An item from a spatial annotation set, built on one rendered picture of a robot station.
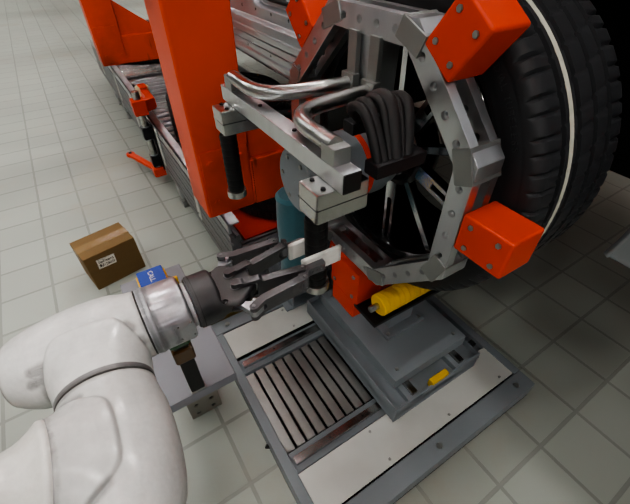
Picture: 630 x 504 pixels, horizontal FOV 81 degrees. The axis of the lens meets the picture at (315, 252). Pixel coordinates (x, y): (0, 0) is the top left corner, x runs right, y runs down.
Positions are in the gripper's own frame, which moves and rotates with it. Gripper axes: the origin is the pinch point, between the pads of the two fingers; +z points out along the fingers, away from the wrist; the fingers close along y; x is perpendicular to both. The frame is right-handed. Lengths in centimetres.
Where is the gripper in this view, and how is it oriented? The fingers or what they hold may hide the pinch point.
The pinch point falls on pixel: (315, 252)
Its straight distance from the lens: 58.9
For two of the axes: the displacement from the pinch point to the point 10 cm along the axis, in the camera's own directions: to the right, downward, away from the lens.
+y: 5.3, 5.6, -6.3
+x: 0.0, -7.5, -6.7
